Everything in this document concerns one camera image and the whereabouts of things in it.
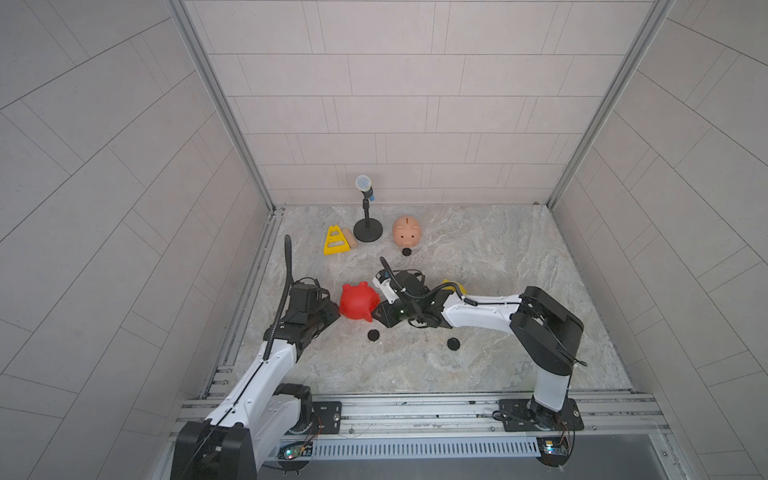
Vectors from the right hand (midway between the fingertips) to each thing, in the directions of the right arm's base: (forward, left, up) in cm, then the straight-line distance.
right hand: (374, 315), depth 84 cm
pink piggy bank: (+27, -11, +4) cm, 30 cm away
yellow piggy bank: (+7, -26, 0) cm, 27 cm away
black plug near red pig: (-4, +1, -4) cm, 6 cm away
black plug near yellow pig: (-8, -22, -4) cm, 24 cm away
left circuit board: (-30, +17, +1) cm, 35 cm away
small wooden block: (+30, +9, -1) cm, 31 cm away
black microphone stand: (+34, +2, -2) cm, 35 cm away
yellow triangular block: (+30, +14, -2) cm, 33 cm away
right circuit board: (-33, -41, -6) cm, 53 cm away
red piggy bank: (+3, +4, +3) cm, 6 cm away
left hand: (+4, +10, +1) cm, 11 cm away
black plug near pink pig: (+24, -11, -3) cm, 27 cm away
